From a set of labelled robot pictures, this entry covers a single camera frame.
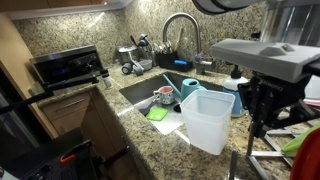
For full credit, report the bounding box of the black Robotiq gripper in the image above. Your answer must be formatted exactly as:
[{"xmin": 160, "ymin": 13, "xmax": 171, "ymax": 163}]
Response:
[{"xmin": 238, "ymin": 74, "xmax": 320, "ymax": 139}]

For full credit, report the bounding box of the soap bottle with blue label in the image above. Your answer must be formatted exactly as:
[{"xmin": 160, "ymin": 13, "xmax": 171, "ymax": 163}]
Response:
[{"xmin": 222, "ymin": 64, "xmax": 249, "ymax": 118}]

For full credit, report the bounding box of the translucent white plastic container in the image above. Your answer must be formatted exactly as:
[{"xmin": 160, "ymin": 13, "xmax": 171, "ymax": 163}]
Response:
[{"xmin": 179, "ymin": 89, "xmax": 236, "ymax": 156}]

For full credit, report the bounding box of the steel dish rack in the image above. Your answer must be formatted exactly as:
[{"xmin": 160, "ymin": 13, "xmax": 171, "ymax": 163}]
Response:
[{"xmin": 228, "ymin": 109, "xmax": 320, "ymax": 180}]

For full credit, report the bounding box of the stainless steel sink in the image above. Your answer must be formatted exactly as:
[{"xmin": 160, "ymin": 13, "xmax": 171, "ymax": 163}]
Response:
[{"xmin": 119, "ymin": 71, "xmax": 231, "ymax": 136}]

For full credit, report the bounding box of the small spice bottle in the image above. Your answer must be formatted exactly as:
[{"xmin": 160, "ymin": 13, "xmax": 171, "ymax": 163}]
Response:
[{"xmin": 102, "ymin": 73, "xmax": 114, "ymax": 90}]

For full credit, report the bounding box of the green plastic plate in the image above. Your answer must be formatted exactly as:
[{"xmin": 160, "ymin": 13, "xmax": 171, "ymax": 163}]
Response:
[{"xmin": 280, "ymin": 124, "xmax": 320, "ymax": 156}]

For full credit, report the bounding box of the white cutting board pink rim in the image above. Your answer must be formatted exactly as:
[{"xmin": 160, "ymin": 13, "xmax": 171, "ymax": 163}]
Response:
[{"xmin": 303, "ymin": 74, "xmax": 320, "ymax": 108}]

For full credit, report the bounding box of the red plastic lid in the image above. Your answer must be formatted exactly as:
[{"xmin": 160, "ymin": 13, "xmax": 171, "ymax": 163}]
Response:
[{"xmin": 289, "ymin": 128, "xmax": 320, "ymax": 180}]

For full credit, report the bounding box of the teal watering can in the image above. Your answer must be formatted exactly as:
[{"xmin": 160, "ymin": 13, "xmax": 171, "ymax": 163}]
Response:
[{"xmin": 162, "ymin": 73, "xmax": 208, "ymax": 103}]

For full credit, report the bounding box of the floral mug pink inside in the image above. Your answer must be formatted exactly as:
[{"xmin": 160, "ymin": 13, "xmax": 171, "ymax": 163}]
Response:
[{"xmin": 152, "ymin": 85, "xmax": 177, "ymax": 106}]

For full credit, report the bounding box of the steel gooseneck faucet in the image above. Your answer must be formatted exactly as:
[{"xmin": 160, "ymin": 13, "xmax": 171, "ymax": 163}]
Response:
[{"xmin": 162, "ymin": 12, "xmax": 216, "ymax": 75}]

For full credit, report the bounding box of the green square lid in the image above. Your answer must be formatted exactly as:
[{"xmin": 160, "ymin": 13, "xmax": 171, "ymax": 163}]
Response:
[{"xmin": 145, "ymin": 107, "xmax": 169, "ymax": 122}]

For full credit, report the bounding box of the black utensil caddy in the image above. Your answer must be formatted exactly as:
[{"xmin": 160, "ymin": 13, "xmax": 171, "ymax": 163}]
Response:
[{"xmin": 155, "ymin": 50, "xmax": 194, "ymax": 73}]

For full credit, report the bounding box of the wooden utensil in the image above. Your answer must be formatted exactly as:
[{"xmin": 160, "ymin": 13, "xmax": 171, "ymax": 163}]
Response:
[{"xmin": 174, "ymin": 27, "xmax": 185, "ymax": 53}]

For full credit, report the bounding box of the grey bowl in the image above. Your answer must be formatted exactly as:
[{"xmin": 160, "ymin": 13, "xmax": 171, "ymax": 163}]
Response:
[{"xmin": 138, "ymin": 59, "xmax": 154, "ymax": 72}]

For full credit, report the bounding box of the black ladle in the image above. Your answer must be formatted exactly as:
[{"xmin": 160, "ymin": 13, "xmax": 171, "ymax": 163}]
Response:
[{"xmin": 129, "ymin": 33, "xmax": 150, "ymax": 51}]

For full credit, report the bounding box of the grey round kitchen gadget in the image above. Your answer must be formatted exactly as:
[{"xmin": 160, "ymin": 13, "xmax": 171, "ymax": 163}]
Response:
[{"xmin": 120, "ymin": 59, "xmax": 145, "ymax": 77}]

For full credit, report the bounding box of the steel pot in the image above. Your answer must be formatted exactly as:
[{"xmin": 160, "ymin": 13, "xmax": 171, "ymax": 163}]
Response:
[{"xmin": 115, "ymin": 44, "xmax": 139, "ymax": 66}]

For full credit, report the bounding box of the wooden base cabinet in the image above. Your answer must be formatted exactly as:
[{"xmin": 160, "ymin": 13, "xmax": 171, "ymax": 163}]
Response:
[{"xmin": 38, "ymin": 87, "xmax": 131, "ymax": 161}]

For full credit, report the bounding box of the black toaster oven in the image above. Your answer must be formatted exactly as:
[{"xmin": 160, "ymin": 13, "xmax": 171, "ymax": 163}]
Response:
[{"xmin": 29, "ymin": 44, "xmax": 105, "ymax": 86}]

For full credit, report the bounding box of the black equipment case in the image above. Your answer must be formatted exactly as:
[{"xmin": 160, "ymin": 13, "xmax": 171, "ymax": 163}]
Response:
[{"xmin": 0, "ymin": 128, "xmax": 101, "ymax": 180}]

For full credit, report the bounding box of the dark steel appliance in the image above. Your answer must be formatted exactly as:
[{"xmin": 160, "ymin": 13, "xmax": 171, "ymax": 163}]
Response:
[{"xmin": 0, "ymin": 61, "xmax": 60, "ymax": 161}]

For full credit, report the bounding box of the black camera stand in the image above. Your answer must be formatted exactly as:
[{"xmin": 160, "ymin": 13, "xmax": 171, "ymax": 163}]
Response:
[{"xmin": 0, "ymin": 68, "xmax": 111, "ymax": 116}]

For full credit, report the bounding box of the wooden wall cabinet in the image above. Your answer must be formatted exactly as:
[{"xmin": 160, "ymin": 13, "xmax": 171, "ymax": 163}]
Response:
[{"xmin": 0, "ymin": 0, "xmax": 134, "ymax": 20}]

